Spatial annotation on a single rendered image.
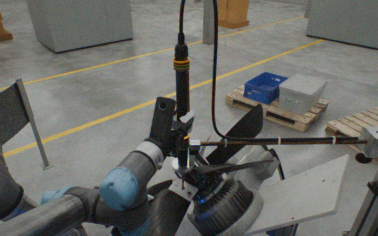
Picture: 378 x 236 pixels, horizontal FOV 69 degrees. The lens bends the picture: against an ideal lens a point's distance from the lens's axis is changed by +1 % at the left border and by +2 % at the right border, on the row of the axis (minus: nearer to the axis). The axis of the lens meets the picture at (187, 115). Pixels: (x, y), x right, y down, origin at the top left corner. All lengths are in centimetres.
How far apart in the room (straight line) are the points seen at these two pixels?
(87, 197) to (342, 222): 232
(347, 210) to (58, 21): 613
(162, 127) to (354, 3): 742
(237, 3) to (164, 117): 824
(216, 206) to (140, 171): 45
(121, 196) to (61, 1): 636
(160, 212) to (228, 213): 23
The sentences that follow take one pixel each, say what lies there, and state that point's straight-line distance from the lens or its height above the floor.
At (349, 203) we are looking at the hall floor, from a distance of 292.
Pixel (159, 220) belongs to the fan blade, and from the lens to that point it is 91.
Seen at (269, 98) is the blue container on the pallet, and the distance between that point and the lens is 383.
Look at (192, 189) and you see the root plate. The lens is 98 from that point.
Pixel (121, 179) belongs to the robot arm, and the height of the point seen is 151.
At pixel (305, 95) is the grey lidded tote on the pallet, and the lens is 359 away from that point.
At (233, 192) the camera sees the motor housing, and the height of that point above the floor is 118.
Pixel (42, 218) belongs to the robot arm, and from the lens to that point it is 57.
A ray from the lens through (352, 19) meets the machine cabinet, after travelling 793.
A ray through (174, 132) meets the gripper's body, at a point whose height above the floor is 151.
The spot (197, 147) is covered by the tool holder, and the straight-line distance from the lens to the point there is 85.
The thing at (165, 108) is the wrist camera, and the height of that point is 157.
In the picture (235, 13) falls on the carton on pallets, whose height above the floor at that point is 42.
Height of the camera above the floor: 189
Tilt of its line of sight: 30 degrees down
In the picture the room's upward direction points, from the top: straight up
